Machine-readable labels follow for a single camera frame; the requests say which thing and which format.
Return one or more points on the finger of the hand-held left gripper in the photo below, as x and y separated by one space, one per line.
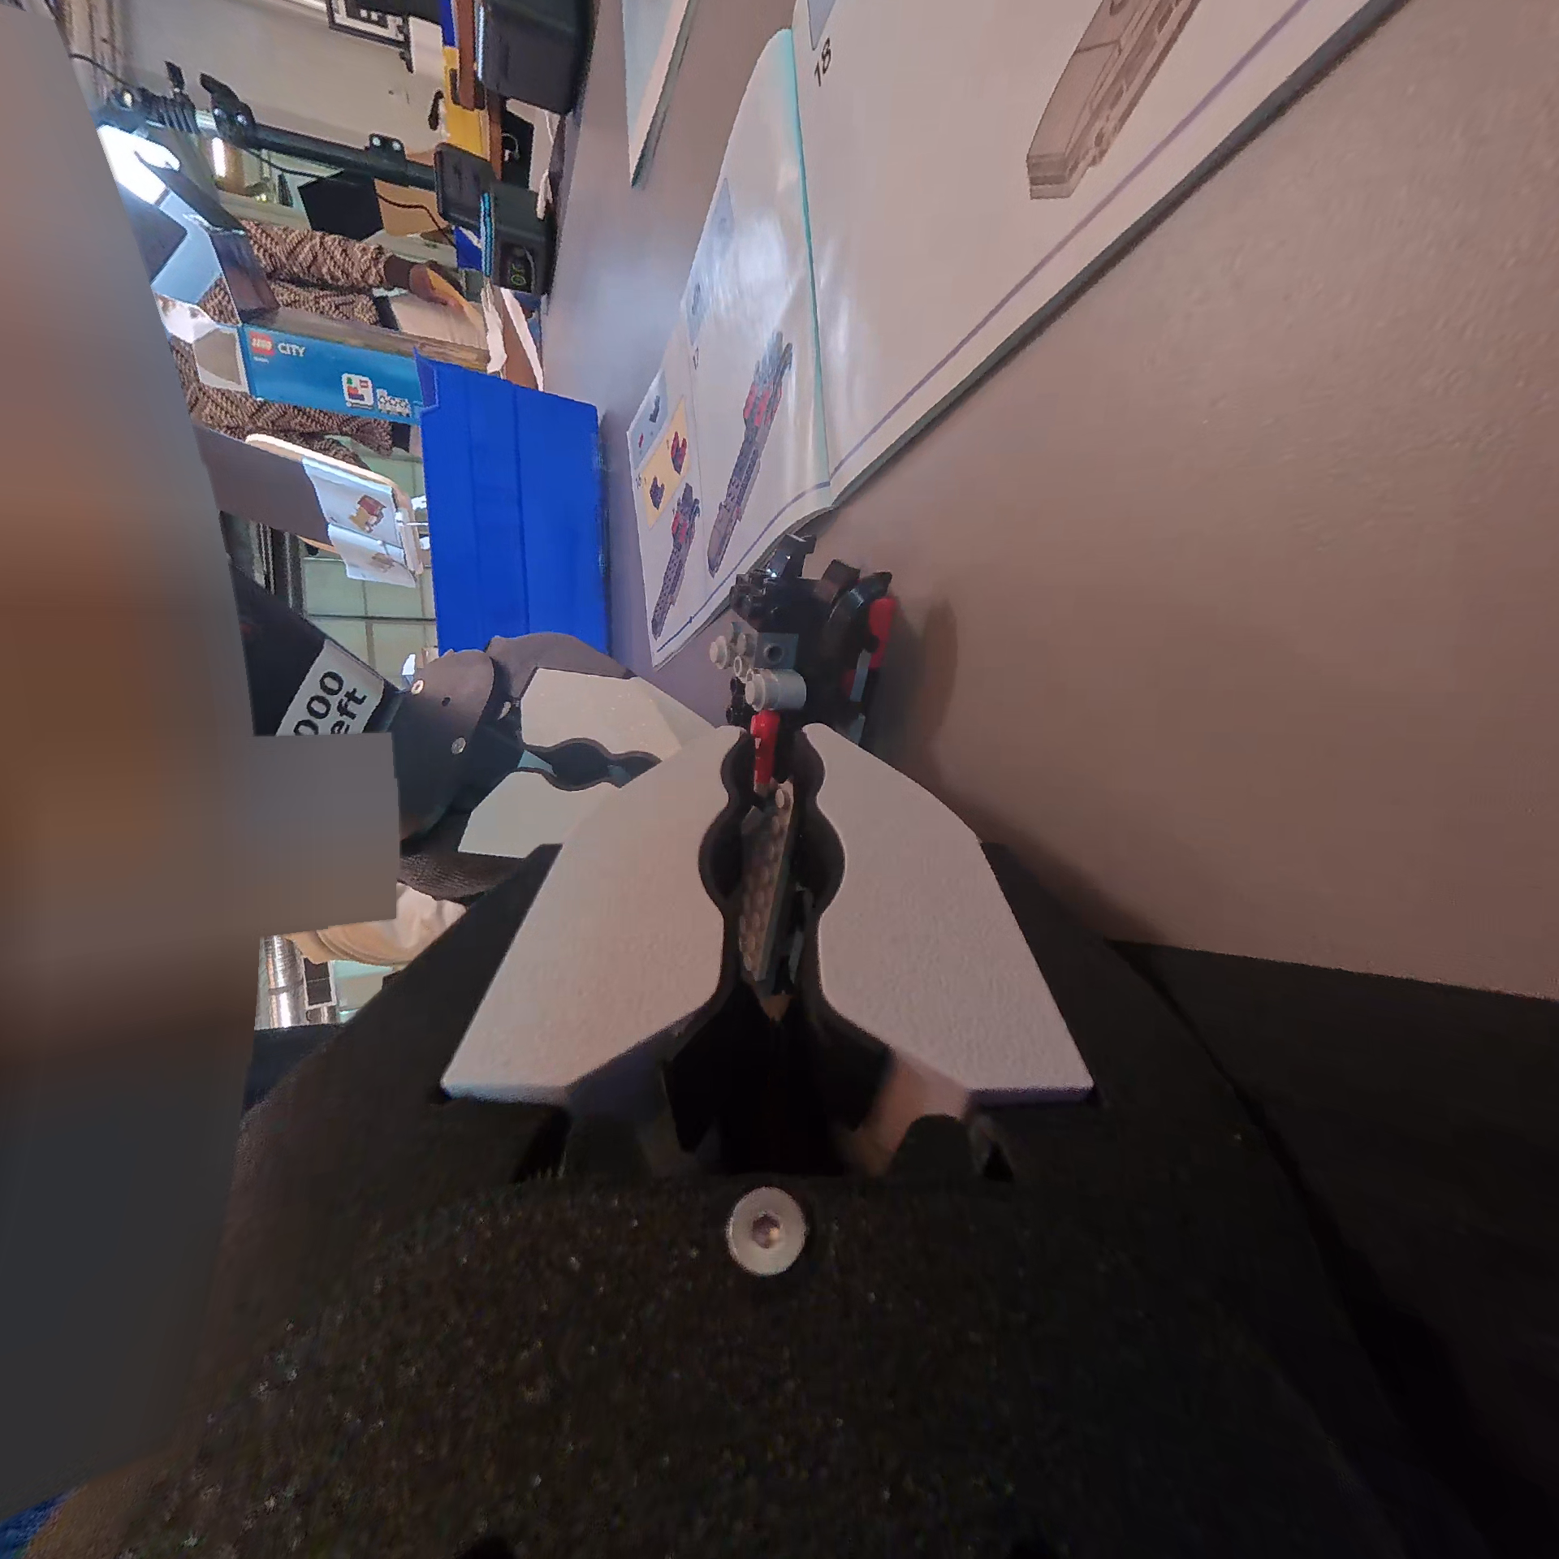
536 814
621 711

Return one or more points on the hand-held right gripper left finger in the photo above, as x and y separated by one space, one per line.
607 951

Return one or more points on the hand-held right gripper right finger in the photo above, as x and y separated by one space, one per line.
937 951

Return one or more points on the small red toy brick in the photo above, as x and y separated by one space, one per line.
765 743

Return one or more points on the grey black toy brick model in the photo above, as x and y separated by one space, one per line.
842 645

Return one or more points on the small open booklet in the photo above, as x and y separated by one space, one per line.
358 523

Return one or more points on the blue plastic tray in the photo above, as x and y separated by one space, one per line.
512 512

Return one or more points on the blue toy brick box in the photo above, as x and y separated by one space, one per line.
316 373

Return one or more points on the open brick instruction booklet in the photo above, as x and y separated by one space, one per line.
973 244

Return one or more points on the black stand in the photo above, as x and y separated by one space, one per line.
305 146

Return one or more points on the instruction booklet with car cover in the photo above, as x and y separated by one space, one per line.
658 73

